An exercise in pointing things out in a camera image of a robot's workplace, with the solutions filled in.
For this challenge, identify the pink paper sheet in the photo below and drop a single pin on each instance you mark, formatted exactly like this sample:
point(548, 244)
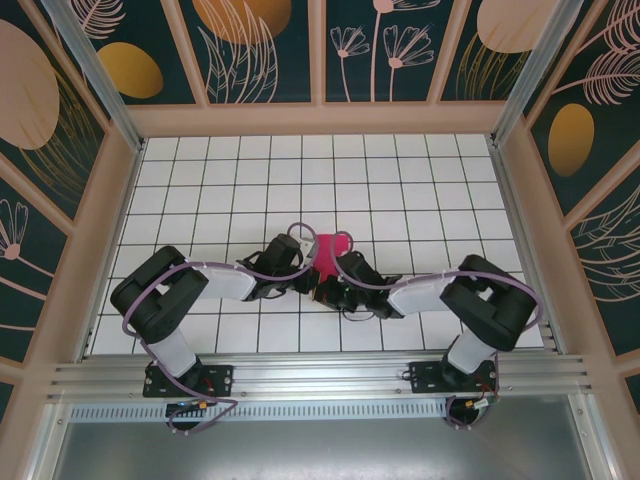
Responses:
point(327, 255)

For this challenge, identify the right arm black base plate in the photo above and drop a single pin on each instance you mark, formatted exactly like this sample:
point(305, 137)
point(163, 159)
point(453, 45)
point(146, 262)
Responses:
point(422, 380)

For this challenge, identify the aluminium side rail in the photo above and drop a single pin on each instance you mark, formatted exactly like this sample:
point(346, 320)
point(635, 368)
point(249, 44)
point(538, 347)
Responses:
point(523, 240)
point(86, 347)

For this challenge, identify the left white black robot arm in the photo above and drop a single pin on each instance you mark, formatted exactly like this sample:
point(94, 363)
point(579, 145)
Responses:
point(225, 285)

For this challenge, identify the yellow power connector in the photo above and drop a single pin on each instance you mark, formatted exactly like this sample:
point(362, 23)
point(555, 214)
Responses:
point(203, 406)
point(470, 403)

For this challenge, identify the aluminium corner post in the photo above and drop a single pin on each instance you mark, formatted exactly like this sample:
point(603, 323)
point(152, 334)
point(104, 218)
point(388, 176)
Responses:
point(95, 70)
point(535, 65)

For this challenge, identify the long aluminium base rail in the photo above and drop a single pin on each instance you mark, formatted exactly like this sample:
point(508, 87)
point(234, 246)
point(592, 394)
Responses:
point(320, 375)

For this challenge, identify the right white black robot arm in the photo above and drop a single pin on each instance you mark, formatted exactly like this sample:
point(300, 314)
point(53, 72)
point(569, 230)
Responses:
point(420, 295)

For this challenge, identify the grey sheet metal panel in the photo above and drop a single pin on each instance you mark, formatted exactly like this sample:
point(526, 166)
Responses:
point(320, 450)

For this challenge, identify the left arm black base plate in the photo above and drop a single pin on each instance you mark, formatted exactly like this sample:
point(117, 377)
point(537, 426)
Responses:
point(222, 382)

